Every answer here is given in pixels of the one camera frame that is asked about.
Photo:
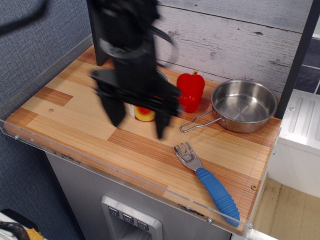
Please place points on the small steel pan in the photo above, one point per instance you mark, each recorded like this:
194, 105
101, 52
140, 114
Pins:
240, 106

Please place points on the dark grey left post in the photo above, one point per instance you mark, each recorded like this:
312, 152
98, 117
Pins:
96, 31

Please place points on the yellow object at corner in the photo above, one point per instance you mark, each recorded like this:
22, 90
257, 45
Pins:
34, 235

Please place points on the silver dispenser button panel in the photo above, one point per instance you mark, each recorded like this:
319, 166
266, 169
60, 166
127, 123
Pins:
127, 223

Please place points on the grey toy fridge cabinet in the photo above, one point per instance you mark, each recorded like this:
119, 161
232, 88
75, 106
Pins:
85, 187

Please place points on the white toy sink unit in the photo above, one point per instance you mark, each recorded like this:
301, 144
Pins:
295, 161

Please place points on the red bell pepper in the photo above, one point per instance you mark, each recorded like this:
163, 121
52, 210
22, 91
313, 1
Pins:
191, 88

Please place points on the dark grey post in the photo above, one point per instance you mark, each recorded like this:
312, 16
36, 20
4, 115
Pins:
96, 31
299, 57

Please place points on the clear acrylic table guard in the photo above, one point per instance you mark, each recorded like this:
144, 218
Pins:
66, 117

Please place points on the red yellow food can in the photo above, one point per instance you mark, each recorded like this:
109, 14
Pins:
141, 113

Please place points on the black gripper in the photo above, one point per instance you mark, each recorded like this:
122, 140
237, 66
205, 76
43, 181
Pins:
136, 80

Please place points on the blue handled metal fork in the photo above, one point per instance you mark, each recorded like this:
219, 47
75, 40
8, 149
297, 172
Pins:
219, 194

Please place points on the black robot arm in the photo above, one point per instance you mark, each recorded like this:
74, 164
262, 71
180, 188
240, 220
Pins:
128, 38

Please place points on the dark grey right post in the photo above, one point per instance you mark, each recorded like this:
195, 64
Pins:
299, 57

